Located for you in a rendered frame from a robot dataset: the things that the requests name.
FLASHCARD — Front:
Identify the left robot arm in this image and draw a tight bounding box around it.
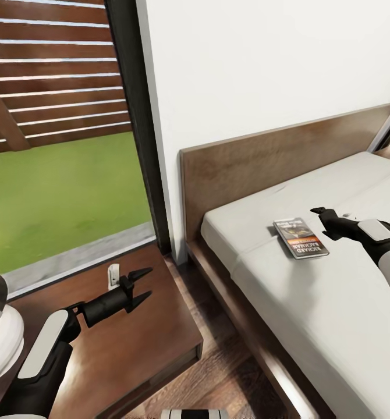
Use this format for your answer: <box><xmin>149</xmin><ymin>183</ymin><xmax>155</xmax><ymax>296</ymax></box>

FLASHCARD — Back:
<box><xmin>0</xmin><ymin>264</ymin><xmax>153</xmax><ymax>419</ymax></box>

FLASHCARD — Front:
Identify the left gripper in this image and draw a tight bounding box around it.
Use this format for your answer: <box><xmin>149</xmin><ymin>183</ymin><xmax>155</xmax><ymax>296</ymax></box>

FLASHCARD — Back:
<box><xmin>98</xmin><ymin>267</ymin><xmax>153</xmax><ymax>318</ymax></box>

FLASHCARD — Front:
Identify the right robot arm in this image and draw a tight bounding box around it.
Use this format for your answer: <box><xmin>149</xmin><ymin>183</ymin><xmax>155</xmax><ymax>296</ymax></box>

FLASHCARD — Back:
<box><xmin>310</xmin><ymin>207</ymin><xmax>390</xmax><ymax>287</ymax></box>

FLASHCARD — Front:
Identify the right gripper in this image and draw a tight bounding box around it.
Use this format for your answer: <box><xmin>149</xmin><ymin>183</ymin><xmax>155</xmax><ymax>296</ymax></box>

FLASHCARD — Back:
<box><xmin>310</xmin><ymin>207</ymin><xmax>346</xmax><ymax>241</ymax></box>

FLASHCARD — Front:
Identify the hardback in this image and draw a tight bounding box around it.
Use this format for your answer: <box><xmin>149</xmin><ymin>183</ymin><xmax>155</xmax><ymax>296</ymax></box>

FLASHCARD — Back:
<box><xmin>272</xmin><ymin>217</ymin><xmax>329</xmax><ymax>260</ymax></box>

